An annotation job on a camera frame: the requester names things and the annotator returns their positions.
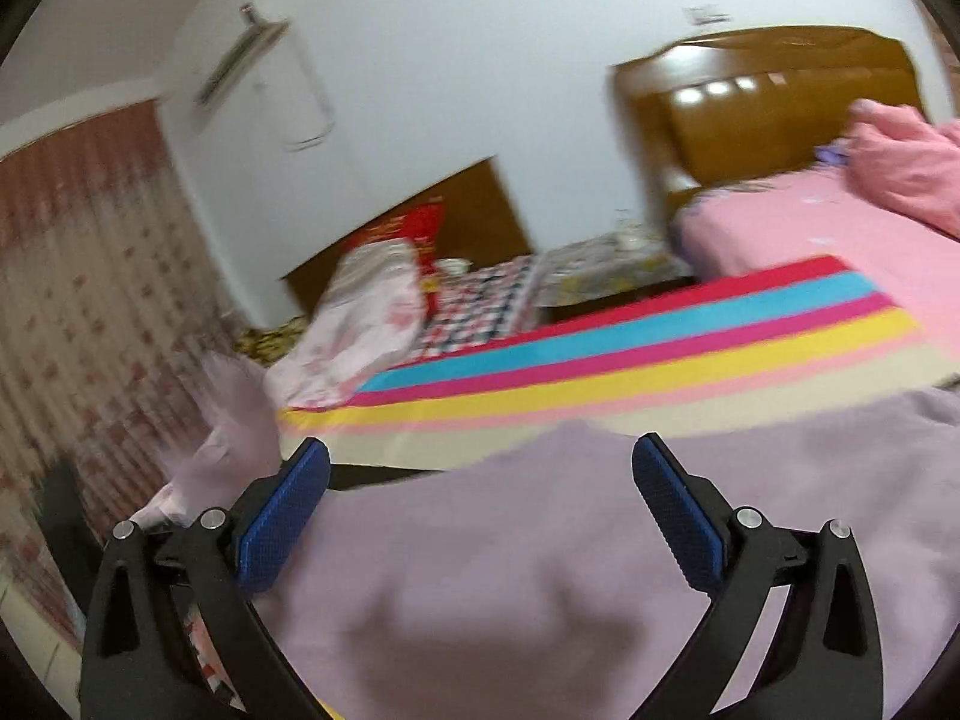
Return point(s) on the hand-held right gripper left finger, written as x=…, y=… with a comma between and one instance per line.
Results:
x=281, y=517

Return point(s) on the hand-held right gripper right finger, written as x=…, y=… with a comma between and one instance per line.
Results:
x=679, y=517

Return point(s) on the lilac pants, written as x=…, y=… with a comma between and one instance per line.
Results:
x=525, y=555

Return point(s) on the striped colourful blanket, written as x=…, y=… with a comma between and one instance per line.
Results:
x=637, y=345

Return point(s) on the tiger print blanket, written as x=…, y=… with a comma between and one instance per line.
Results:
x=270, y=337

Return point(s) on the folded pale floral quilt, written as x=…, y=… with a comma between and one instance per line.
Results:
x=360, y=330

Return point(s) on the nightstand with floral cover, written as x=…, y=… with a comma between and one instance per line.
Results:
x=600, y=274

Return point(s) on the white power strip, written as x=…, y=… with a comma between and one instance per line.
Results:
x=628, y=240

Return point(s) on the plaid cloth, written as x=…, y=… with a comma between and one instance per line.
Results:
x=487, y=300

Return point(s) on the floral pink curtain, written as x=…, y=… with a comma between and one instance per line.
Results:
x=97, y=277

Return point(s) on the red embroidered pillow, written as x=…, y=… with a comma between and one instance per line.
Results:
x=412, y=229

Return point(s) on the pink bed sheet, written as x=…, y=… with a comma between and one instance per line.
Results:
x=825, y=232

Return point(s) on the dark plain wooden headboard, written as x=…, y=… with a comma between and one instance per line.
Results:
x=472, y=217

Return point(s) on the small purple cloth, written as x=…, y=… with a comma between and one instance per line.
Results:
x=832, y=154

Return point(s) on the glossy brown wooden headboard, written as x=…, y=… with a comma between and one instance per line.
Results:
x=765, y=120

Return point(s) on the pink quilt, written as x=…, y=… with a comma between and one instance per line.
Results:
x=907, y=157

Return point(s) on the white air conditioner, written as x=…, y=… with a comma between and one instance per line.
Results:
x=240, y=52

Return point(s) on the white wall socket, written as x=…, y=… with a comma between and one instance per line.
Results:
x=707, y=16

